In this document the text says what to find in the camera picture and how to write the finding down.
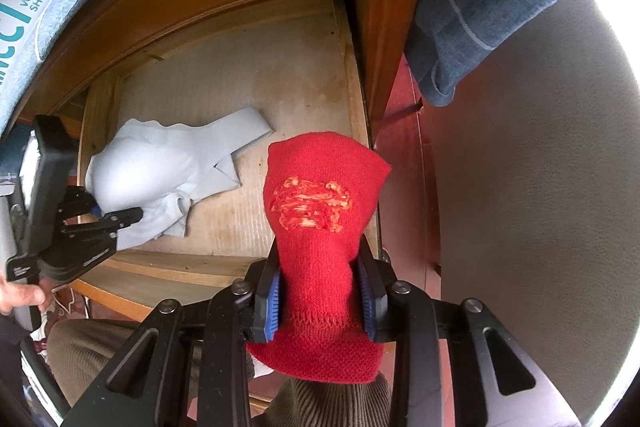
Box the person's left hand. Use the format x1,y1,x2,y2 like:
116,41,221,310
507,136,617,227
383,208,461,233
0,279,54,315

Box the brown corduroy trouser leg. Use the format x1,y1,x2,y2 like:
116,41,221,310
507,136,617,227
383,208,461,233
46,319,394,427

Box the red knitted sock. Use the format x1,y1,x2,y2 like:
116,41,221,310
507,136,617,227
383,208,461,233
248,132,390,384

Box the open wooden drawer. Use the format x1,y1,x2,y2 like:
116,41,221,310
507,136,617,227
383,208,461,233
73,0,369,321

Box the white padded bra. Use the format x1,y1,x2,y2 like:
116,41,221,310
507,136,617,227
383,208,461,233
85,107,272,251

